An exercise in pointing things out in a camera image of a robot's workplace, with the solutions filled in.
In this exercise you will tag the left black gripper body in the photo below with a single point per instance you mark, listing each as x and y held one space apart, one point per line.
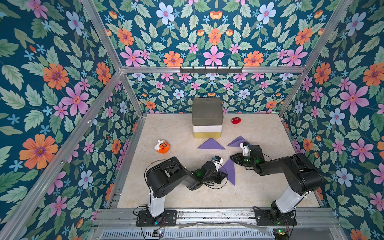
212 177

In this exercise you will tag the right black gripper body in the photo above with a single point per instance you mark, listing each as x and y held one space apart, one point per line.
243 159

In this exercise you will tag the purple paper square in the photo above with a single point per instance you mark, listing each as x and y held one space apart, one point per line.
211 144
237 142
229 168

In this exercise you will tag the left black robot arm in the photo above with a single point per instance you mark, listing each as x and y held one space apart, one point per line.
168 174

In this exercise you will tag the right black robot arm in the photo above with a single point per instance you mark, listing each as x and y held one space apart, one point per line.
301 174

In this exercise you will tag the small red toy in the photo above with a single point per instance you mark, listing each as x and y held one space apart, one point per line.
236 120

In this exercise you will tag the orange tiger plush toy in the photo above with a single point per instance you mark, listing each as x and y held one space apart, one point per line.
162 147

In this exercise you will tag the grey white yellow stacked box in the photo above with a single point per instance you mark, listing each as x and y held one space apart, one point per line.
207 118

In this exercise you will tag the white ventilation grille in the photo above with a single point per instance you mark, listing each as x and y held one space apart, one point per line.
187 234

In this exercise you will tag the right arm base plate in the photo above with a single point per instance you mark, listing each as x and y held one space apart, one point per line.
273 217

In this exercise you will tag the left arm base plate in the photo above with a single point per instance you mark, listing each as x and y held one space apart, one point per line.
166 219

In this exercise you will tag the grey wall hook rail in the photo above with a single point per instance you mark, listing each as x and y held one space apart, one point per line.
210 70

